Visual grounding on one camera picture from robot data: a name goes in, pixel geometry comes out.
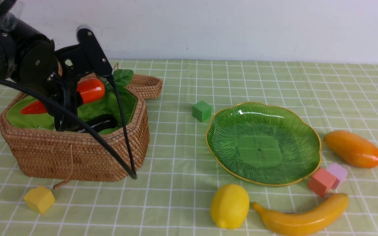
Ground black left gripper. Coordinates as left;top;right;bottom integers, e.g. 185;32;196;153
43;44;93;132

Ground orange carrot with leaves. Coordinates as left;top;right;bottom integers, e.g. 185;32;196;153
21;69;135;115

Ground purple eggplant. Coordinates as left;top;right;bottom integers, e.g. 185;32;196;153
86;114;117;133

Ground yellow lemon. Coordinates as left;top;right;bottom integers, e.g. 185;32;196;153
210;184;250;229

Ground yellow banana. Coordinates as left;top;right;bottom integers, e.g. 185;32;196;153
252;193;349;236

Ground orange mango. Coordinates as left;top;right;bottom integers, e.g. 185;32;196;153
324;130;378;169

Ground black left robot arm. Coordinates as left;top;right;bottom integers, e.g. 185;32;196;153
0;0;111;131

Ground green fabric basket liner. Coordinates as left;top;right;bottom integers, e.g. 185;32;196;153
6;88;137;134

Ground woven wicker basket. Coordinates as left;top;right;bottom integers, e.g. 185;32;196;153
0;90;150;182

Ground woven wicker basket lid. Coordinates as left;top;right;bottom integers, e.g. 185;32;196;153
87;63;163;100

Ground yellow foam cube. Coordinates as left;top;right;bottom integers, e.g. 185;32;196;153
23;186;55;214

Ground green foam cube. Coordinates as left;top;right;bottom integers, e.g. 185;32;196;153
192;100;212;122

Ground green checkered tablecloth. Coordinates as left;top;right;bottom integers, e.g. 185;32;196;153
0;60;378;236

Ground green glass leaf plate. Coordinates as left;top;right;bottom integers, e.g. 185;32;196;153
205;102;322;187

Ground red foam cube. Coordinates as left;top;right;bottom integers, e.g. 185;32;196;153
307;168;337;198

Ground pink foam cube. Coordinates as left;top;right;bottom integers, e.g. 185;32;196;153
326;163;348;190

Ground black camera cable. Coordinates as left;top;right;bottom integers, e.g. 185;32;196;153
0;75;138;180

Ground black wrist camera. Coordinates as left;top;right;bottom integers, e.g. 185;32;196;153
55;25;113;80

